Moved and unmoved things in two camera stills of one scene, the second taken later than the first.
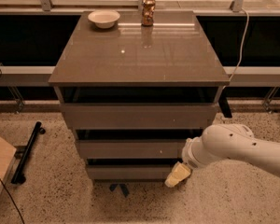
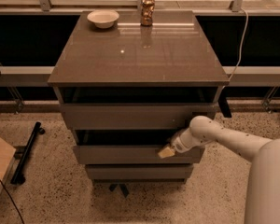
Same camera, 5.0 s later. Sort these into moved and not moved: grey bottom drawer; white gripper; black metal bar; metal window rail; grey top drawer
Moved: white gripper
Not moved: black metal bar; metal window rail; grey bottom drawer; grey top drawer
